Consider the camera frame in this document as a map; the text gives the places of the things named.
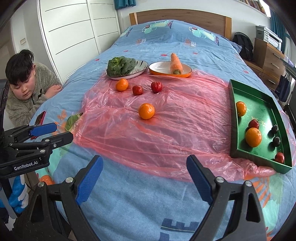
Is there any large orange mandarin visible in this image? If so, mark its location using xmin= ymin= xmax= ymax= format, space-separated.
xmin=245 ymin=128 xmax=262 ymax=148

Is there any small red apple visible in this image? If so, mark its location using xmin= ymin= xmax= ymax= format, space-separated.
xmin=132 ymin=85 xmax=144 ymax=96
xmin=151 ymin=81 xmax=163 ymax=93
xmin=248 ymin=119 xmax=259 ymax=129

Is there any dark purple plum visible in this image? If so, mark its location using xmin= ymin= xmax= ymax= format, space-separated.
xmin=271 ymin=125 xmax=278 ymax=134
xmin=273 ymin=136 xmax=281 ymax=147

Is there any left blue white gloved hand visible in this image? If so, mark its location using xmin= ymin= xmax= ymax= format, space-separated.
xmin=1 ymin=174 xmax=29 ymax=218

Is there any red smartphone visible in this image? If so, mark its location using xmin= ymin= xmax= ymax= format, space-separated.
xmin=34 ymin=111 xmax=46 ymax=126

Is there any loose green leaf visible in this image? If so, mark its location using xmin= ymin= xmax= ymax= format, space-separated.
xmin=65 ymin=113 xmax=83 ymax=132

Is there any blue cartoon bed sheet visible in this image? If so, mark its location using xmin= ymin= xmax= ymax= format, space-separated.
xmin=37 ymin=19 xmax=295 ymax=240

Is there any seated person in grey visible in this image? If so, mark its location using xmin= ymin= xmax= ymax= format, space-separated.
xmin=5 ymin=49 xmax=62 ymax=127

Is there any pink plastic sheet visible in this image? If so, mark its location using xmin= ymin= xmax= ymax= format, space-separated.
xmin=73 ymin=69 xmax=296 ymax=182

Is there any green rectangular tray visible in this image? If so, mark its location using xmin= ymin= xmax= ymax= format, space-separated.
xmin=228 ymin=80 xmax=292 ymax=174

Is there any green leafy vegetable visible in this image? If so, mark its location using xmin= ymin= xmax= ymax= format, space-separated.
xmin=106 ymin=56 xmax=136 ymax=77

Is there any white wardrobe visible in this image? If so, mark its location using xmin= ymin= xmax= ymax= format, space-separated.
xmin=37 ymin=0 xmax=120 ymax=83

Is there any striped patterned bowl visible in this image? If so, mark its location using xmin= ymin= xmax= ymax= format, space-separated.
xmin=105 ymin=60 xmax=149 ymax=81

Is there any grey black chair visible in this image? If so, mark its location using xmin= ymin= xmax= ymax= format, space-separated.
xmin=283 ymin=78 xmax=295 ymax=133

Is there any orange carrot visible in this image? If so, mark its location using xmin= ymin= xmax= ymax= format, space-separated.
xmin=170 ymin=53 xmax=183 ymax=75

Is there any dark blue tote bag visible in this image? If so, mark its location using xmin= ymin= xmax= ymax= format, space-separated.
xmin=275 ymin=73 xmax=291 ymax=102

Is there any orange white shallow bowl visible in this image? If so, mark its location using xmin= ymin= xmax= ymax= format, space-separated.
xmin=149 ymin=61 xmax=192 ymax=78

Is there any wooden drawer cabinet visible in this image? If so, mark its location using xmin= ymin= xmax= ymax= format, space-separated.
xmin=244 ymin=38 xmax=285 ymax=90

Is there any black backpack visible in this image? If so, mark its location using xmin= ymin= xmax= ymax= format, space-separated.
xmin=232 ymin=32 xmax=253 ymax=61

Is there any teal curtain left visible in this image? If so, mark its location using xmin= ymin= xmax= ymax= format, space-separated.
xmin=114 ymin=0 xmax=137 ymax=10

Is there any teal curtain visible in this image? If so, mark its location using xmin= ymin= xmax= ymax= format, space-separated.
xmin=270 ymin=9 xmax=287 ymax=54
xmin=114 ymin=0 xmax=137 ymax=10

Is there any white printer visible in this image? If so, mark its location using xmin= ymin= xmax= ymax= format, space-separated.
xmin=256 ymin=26 xmax=282 ymax=50

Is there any wooden headboard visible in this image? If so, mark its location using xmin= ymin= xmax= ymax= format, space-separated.
xmin=129 ymin=9 xmax=232 ymax=40

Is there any teal curtain right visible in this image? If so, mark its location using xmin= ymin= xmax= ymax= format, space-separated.
xmin=270 ymin=9 xmax=287 ymax=54

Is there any row of books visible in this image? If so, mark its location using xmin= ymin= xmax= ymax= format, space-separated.
xmin=239 ymin=0 xmax=266 ymax=15

